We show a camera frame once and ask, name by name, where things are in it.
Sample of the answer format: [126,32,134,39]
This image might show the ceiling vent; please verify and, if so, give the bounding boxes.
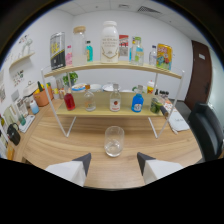
[137,5,163,15]

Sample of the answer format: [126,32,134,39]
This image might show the small clear bottle dark cap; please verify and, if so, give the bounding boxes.
[148,45,158,67]

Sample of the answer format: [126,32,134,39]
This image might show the yellow printed can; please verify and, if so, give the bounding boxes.
[156,43,174,71]

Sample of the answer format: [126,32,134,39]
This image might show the clear bottle with orange cap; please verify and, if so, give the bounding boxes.
[83,84,97,112]

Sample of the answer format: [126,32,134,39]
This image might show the red liquid bottle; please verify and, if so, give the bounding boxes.
[63,87,77,112]

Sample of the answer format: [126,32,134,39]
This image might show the white tray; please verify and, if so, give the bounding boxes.
[18,114,36,134]

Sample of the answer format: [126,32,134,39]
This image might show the black chair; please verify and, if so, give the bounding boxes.
[187,101,224,163]

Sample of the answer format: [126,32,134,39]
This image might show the orange pot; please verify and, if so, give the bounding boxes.
[32,85,54,108]

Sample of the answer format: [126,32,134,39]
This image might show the glass jar of limes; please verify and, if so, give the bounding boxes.
[149,94,170,117]

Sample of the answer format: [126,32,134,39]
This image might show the light blue bottle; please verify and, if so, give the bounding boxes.
[29,99,40,115]

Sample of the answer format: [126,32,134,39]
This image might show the black kettle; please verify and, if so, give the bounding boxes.
[6,122,22,147]

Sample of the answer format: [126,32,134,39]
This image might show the white milk bottle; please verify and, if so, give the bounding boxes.
[100,20,120,64]

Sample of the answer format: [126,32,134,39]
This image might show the white and yellow bottle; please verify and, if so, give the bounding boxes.
[146,79,156,95]

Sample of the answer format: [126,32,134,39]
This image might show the clear bottle with red label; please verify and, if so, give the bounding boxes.
[109,83,122,113]

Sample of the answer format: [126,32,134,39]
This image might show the clear jar with cork lid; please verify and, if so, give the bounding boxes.
[72,25,88,66]

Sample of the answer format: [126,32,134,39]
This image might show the pink bottle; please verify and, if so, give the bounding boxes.
[65,44,74,67]

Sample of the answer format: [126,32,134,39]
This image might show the wooden wall shelf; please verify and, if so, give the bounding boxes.
[8,50,36,71]

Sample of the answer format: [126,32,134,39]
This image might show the bowl with blue rim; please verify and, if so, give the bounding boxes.
[71,82,88,93]

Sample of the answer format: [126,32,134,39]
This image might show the two-tier wooden shelf rack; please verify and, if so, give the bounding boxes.
[40,60,185,140]

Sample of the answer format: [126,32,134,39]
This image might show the teal bottle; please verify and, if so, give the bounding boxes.
[85,40,94,63]

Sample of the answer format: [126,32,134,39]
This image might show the silver soda water can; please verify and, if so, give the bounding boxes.
[49,31,67,71]

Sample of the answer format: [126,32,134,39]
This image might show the white bowl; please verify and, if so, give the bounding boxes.
[89,83,103,93]
[101,82,116,93]

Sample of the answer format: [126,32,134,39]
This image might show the small posters on wall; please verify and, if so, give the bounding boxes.
[118,34,130,62]

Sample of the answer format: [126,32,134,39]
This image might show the clear drinking glass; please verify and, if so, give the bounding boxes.
[104,125,125,158]

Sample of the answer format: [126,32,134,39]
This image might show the white papers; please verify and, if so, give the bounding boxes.
[163,99,191,133]

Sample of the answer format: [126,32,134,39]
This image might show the clear bottle with green cap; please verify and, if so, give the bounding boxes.
[130,36,145,66]

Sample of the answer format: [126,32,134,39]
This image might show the green potted plant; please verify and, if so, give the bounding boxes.
[62,71,79,87]

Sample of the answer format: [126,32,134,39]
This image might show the blue liquid bottle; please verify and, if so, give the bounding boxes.
[131,84,145,113]

